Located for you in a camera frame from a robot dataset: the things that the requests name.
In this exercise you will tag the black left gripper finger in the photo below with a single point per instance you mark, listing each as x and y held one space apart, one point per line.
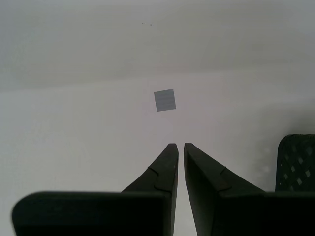
251 215
98 215

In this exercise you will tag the black lattice basket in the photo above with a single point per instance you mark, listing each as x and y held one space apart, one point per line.
286 150

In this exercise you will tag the small grey square block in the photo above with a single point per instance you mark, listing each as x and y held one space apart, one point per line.
165 100

